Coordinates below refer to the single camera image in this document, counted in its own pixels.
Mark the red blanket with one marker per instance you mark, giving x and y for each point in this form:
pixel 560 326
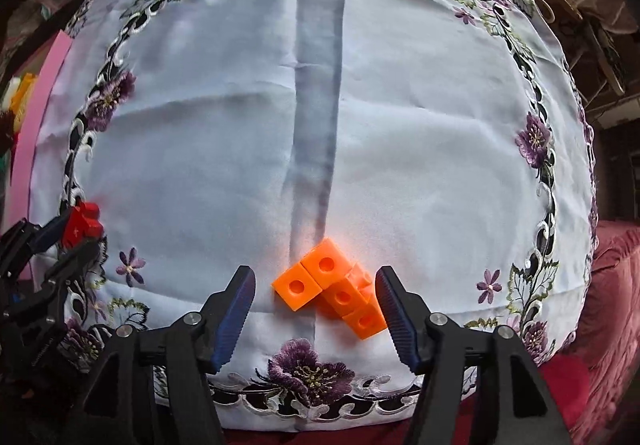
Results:
pixel 610 325

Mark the red block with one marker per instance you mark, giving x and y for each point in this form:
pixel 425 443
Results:
pixel 82 222

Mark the orange cube block piece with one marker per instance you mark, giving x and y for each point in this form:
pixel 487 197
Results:
pixel 325 265

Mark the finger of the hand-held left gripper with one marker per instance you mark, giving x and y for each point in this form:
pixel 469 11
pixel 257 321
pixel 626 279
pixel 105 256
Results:
pixel 50 231
pixel 75 267

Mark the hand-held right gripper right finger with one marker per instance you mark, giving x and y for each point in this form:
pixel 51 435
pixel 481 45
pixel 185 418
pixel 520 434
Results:
pixel 395 320

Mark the white floral tablecloth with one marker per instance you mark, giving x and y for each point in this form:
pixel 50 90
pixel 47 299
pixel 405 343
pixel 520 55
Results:
pixel 400 125

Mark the pink-rimmed white box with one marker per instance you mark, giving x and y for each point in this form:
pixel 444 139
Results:
pixel 47 90

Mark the brown pine cone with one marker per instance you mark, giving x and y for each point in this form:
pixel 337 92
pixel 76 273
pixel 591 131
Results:
pixel 6 125

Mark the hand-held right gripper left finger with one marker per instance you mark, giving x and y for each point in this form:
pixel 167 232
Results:
pixel 235 320

